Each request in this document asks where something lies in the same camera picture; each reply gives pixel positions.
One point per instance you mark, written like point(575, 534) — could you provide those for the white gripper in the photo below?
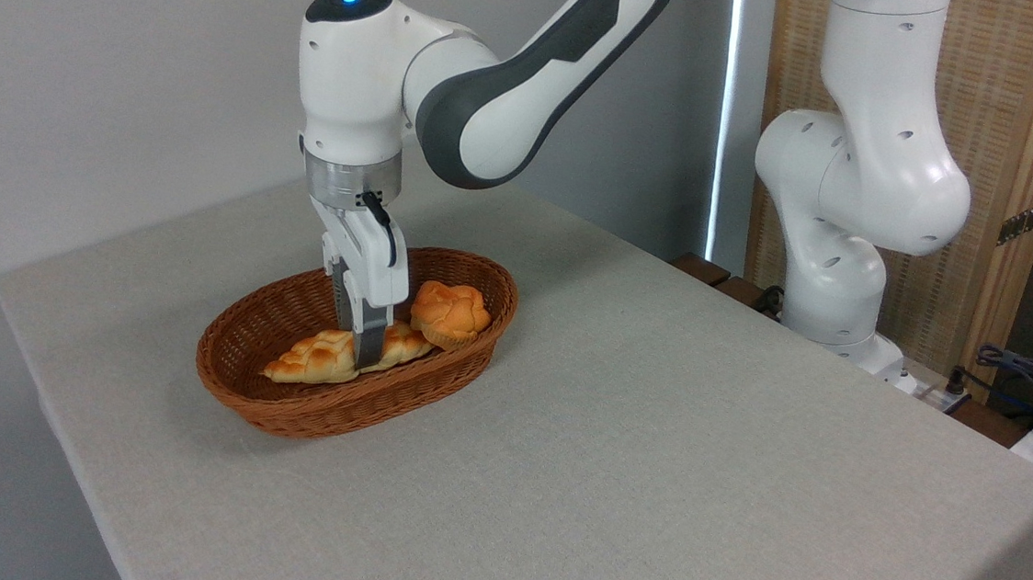
point(364, 241)

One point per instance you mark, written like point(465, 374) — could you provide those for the long braided bread loaf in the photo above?
point(313, 357)

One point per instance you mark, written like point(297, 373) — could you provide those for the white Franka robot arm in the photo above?
point(348, 83)

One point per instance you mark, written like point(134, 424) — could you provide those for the round muffin-shaped bread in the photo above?
point(452, 314)

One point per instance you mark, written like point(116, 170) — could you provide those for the brown wicker oval basket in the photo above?
point(286, 406)

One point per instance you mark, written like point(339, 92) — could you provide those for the bright vertical window strip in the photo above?
point(726, 113)

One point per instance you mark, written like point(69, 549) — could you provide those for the white power strip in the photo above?
point(928, 389)

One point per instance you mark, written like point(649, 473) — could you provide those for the metal screen hinge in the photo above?
point(1027, 220)

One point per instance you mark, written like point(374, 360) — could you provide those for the wooden rattan folding screen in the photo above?
point(1010, 108)

